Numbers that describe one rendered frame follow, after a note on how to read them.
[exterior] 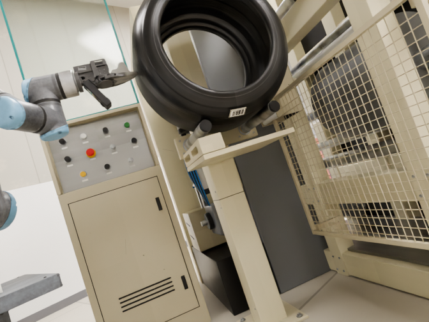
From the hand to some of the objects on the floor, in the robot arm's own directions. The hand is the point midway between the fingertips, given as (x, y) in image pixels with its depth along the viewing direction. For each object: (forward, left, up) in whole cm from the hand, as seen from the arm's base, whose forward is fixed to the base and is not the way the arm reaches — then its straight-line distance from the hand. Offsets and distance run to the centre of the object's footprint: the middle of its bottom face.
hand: (135, 75), depth 116 cm
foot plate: (+39, +34, -114) cm, 125 cm away
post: (+39, +34, -114) cm, 125 cm away
